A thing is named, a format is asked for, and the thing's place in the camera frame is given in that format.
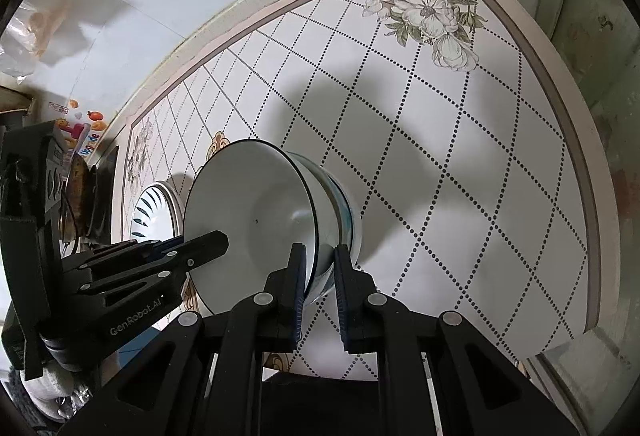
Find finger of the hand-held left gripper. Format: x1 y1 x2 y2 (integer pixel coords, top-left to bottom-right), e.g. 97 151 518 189
75 230 230 314
61 239 185 273

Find clear plastic bag with eggs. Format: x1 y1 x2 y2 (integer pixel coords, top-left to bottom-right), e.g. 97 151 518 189
0 0 70 77

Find white plate with blue stripes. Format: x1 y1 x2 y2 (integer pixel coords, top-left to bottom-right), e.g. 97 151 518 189
131 182 188 247

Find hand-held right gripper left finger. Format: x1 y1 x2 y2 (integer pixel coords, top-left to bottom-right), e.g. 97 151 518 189
55 242 308 436

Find floral diamond pattern tablecloth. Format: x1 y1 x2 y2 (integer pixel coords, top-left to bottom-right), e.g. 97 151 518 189
117 0 603 377

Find colourful wall stickers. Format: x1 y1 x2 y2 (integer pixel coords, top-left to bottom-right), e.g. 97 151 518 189
47 99 108 157

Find black induction cooktop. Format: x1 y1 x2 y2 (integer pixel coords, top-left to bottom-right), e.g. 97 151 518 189
85 145 121 243

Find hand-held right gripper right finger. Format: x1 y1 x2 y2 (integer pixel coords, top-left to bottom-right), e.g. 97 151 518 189
333 243 591 436

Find white bowl with dark rim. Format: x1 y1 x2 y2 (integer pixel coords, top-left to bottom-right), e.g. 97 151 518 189
183 139 363 317

